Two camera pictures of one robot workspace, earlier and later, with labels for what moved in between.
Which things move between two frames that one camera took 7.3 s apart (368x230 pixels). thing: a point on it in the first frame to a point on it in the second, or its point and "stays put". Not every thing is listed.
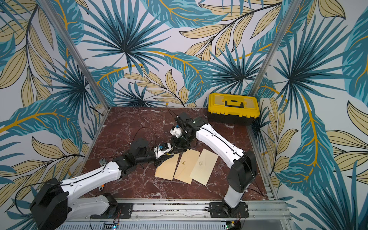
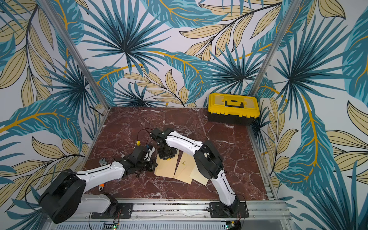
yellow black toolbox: (232, 109) stays put
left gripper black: (162, 159) to (152, 166)
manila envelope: (166, 170) stays put
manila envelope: (186, 168) stays put
